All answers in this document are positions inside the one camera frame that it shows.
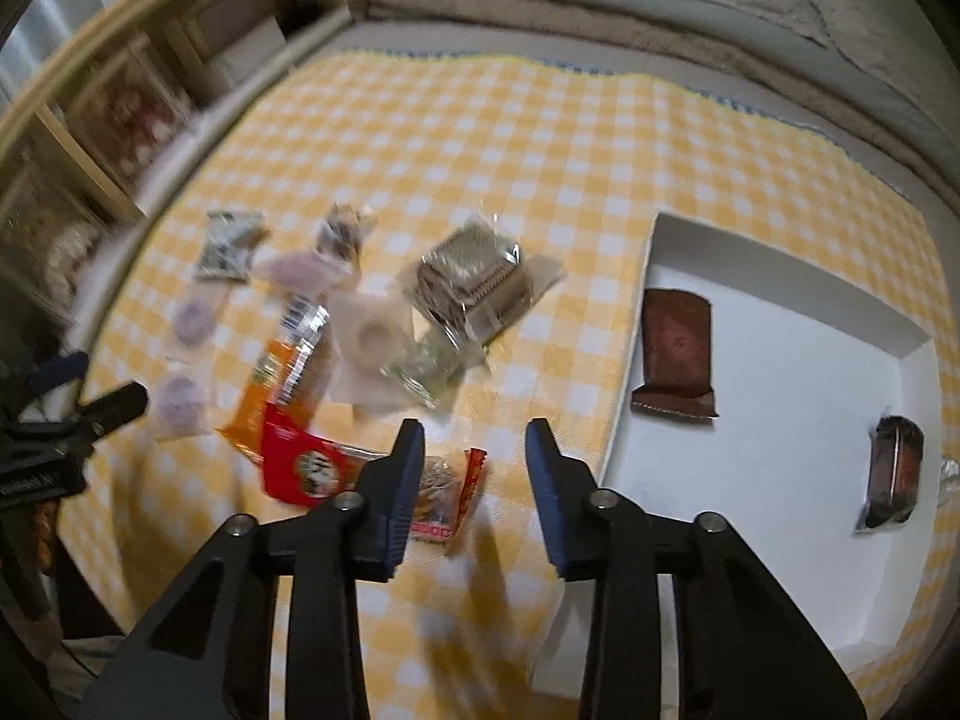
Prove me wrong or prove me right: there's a wooden shelf unit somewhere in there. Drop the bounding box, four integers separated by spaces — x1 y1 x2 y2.
0 0 368 271

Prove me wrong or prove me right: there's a red white plush toy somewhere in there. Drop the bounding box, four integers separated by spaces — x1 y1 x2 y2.
75 67 188 173

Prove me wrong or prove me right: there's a white cardboard box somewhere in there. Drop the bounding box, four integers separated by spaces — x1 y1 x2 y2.
529 211 944 720

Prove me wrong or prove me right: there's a white donut packet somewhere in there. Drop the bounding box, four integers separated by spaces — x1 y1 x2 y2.
326 289 417 417

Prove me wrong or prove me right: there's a green clear snack packet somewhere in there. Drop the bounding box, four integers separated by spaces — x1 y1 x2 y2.
382 337 470 410

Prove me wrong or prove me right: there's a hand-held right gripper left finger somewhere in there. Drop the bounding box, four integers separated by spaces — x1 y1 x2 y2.
75 418 427 720

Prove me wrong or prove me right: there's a beige blanket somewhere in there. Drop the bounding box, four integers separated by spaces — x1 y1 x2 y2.
345 0 960 196

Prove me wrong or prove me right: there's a red cracker packet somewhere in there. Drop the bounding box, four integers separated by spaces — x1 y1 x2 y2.
259 401 490 547

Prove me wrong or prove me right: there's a purple donut packet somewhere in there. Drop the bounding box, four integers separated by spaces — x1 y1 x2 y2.
171 281 230 350
154 371 215 440
251 251 353 301

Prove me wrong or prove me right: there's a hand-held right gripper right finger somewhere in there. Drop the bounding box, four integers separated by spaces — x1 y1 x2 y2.
523 418 871 720

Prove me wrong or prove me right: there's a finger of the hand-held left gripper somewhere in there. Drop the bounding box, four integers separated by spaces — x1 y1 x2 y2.
71 381 149 437
22 351 89 395

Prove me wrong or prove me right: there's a clear bag brown cake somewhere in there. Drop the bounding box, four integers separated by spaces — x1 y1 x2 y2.
394 214 567 350

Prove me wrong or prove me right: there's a yellow checkered cloth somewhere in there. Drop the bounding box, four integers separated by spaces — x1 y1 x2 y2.
56 45 946 720

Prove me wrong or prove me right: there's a small brown snack packet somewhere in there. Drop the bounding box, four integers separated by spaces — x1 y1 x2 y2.
315 202 376 275

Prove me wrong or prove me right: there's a green white snack packet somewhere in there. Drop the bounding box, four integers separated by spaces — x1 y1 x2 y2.
196 210 269 284

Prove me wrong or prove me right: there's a dark brown cake packet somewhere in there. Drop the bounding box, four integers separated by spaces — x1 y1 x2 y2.
855 414 925 533

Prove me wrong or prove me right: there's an orange snack packet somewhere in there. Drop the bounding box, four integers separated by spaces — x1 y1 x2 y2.
217 296 335 462

